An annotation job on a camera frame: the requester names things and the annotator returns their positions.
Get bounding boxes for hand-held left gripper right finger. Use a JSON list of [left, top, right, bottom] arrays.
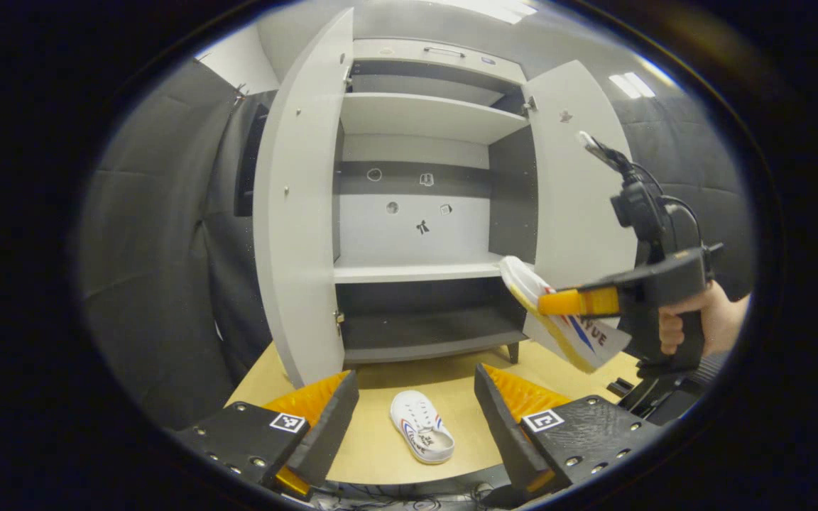
[[473, 363, 665, 501]]

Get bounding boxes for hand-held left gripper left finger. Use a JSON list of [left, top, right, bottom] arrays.
[[171, 369, 360, 501]]

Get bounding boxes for white canvas shoe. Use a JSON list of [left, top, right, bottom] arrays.
[[389, 390, 456, 466], [498, 255, 633, 375]]

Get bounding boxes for grey shoe cabinet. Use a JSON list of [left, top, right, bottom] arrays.
[[331, 35, 541, 366]]

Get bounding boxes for black metal stand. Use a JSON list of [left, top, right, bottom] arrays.
[[608, 351, 711, 427]]

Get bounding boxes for ceiling light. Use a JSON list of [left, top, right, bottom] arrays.
[[445, 0, 539, 26], [608, 71, 656, 100]]

